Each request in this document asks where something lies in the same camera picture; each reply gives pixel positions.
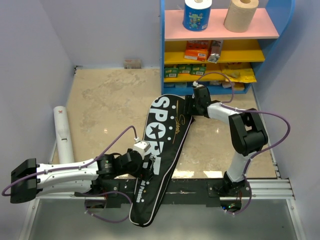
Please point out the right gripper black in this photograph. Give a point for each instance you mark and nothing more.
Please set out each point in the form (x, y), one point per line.
(189, 99)

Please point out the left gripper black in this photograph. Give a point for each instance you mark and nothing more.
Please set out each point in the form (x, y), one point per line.
(144, 173)

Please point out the black sport racket bag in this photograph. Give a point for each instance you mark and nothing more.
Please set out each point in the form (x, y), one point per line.
(166, 130)

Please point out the white shuttlecock tube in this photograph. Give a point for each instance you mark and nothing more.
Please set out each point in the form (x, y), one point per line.
(63, 135)

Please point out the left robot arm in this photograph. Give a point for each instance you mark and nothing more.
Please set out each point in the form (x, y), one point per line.
(30, 179)

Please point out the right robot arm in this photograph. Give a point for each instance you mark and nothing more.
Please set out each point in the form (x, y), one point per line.
(248, 135)

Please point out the green box right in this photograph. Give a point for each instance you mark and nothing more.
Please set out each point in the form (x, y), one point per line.
(198, 69)

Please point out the green box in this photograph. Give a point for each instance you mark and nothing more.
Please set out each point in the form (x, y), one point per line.
(198, 69)
(171, 71)
(184, 69)

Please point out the green box middle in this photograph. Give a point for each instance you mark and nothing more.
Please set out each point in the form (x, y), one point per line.
(184, 69)

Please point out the green box left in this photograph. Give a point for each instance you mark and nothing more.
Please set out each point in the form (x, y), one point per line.
(171, 71)

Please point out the blue shelf unit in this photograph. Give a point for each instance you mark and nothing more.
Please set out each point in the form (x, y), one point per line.
(227, 50)

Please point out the orange snack box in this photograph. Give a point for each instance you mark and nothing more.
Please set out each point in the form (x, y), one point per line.
(196, 50)

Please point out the yellow snack bag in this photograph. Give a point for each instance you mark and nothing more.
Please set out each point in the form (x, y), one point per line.
(240, 72)

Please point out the silver snack bag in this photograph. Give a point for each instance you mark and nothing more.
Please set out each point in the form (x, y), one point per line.
(215, 50)

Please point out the small pink eraser box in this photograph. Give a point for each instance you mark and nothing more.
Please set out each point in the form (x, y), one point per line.
(135, 63)

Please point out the blue wrapped paper roll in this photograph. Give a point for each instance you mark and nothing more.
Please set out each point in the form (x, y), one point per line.
(196, 14)

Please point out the brown paper towel roll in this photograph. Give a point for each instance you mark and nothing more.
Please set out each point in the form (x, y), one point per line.
(240, 14)

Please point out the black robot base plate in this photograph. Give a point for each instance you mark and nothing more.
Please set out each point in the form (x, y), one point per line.
(193, 191)

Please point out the aluminium rail frame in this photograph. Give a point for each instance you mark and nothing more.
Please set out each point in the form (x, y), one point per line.
(101, 104)

